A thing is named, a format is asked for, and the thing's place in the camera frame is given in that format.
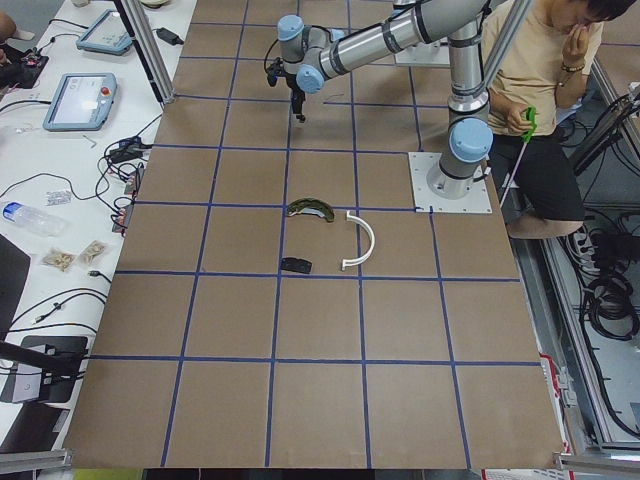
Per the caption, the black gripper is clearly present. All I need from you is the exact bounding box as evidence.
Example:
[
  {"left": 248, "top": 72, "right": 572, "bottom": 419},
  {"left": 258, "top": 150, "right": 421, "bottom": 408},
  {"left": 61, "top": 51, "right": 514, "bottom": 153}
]
[{"left": 291, "top": 87, "right": 306, "bottom": 123}]

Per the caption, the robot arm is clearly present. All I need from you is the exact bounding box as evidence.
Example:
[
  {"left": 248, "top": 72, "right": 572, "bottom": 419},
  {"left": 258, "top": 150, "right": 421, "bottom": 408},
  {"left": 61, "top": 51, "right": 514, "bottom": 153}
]
[{"left": 264, "top": 1, "right": 489, "bottom": 180}]

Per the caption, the olive curved brake shoe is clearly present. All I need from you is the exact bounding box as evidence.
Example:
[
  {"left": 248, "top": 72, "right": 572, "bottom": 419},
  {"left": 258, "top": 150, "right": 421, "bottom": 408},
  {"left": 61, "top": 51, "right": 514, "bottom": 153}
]
[{"left": 286, "top": 197, "right": 335, "bottom": 223}]

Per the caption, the black brake pad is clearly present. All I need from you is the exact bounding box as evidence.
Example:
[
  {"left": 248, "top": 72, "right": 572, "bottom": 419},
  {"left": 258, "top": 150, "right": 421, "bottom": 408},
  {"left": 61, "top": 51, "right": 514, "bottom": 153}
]
[{"left": 280, "top": 257, "right": 313, "bottom": 275}]

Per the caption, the black power adapter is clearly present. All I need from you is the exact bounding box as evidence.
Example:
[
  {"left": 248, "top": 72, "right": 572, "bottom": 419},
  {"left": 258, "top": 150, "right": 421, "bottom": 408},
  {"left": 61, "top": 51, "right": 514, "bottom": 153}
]
[{"left": 156, "top": 27, "right": 183, "bottom": 45}]

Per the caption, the far teach pendant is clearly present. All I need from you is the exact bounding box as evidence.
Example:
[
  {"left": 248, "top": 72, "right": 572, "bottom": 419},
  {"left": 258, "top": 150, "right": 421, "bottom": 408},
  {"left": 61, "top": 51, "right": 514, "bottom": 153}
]
[{"left": 76, "top": 10, "right": 132, "bottom": 56}]

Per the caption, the teach pendant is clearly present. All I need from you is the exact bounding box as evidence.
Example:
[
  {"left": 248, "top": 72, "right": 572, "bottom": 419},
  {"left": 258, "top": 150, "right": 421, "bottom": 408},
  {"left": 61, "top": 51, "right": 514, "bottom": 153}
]
[
  {"left": 42, "top": 73, "right": 118, "bottom": 132},
  {"left": 76, "top": 10, "right": 132, "bottom": 56}
]

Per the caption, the near teach pendant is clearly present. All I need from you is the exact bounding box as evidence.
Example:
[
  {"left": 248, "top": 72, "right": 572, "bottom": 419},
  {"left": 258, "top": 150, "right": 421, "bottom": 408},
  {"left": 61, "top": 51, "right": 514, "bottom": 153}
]
[{"left": 42, "top": 73, "right": 118, "bottom": 132}]

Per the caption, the person in beige shirt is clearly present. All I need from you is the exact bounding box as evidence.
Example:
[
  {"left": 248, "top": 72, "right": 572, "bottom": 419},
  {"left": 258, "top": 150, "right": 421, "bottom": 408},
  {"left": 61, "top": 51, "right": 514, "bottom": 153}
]
[{"left": 488, "top": 1, "right": 632, "bottom": 239}]

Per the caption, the clear plastic water bottle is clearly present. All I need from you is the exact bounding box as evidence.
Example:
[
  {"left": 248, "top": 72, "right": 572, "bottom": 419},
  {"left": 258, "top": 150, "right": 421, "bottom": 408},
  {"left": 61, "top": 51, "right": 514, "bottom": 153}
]
[{"left": 1, "top": 202, "right": 68, "bottom": 237}]

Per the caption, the white curved plastic bracket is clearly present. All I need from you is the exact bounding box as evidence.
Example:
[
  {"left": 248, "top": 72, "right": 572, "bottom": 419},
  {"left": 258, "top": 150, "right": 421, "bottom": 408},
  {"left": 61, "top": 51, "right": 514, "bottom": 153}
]
[{"left": 340, "top": 209, "right": 377, "bottom": 272}]

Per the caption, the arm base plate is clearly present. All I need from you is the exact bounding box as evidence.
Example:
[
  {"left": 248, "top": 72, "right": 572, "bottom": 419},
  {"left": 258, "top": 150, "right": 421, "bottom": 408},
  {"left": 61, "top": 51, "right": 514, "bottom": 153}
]
[
  {"left": 408, "top": 152, "right": 492, "bottom": 215},
  {"left": 394, "top": 41, "right": 450, "bottom": 68}
]

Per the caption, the aluminium frame post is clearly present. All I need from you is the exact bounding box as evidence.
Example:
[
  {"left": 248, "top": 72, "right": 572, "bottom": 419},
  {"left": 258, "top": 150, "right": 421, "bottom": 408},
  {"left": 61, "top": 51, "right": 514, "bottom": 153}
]
[{"left": 113, "top": 0, "right": 175, "bottom": 105}]

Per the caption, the green handled tool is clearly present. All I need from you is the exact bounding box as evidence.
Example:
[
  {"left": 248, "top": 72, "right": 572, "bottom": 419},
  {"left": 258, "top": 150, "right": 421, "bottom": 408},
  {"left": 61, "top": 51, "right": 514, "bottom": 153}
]
[{"left": 521, "top": 105, "right": 537, "bottom": 144}]

